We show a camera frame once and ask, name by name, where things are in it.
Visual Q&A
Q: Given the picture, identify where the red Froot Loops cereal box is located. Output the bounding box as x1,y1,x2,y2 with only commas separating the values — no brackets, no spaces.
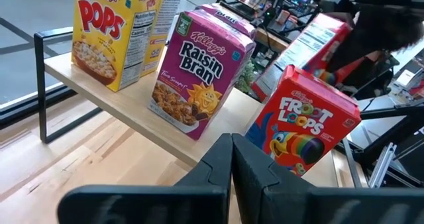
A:
244,64,362,178
250,13,365,103

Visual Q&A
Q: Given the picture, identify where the purple Raisin Bran cereal box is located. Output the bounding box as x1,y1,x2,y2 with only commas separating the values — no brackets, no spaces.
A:
148,9,257,141
195,3,258,39

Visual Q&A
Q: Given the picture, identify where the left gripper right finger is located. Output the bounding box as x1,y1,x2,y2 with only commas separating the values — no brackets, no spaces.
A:
231,133,424,224

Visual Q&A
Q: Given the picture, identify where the yellow Corn Pops cereal box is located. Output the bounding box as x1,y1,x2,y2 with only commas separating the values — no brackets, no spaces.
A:
140,0,184,78
71,0,163,93

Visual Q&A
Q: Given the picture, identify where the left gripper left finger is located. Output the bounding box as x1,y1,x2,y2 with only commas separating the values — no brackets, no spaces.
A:
57,133,233,224

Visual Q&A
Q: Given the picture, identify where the wooden workbench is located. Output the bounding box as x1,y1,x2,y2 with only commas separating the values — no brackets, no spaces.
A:
218,0,291,52

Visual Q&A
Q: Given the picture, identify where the black metal rig frame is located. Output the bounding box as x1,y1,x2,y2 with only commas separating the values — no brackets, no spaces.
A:
337,99,424,189

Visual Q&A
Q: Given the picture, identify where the wooden shelf with black frame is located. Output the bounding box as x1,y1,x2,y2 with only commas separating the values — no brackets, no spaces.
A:
34,27,339,188

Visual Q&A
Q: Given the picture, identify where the aluminium extrusion bar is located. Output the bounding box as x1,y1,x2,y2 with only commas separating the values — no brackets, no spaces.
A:
368,142,398,189

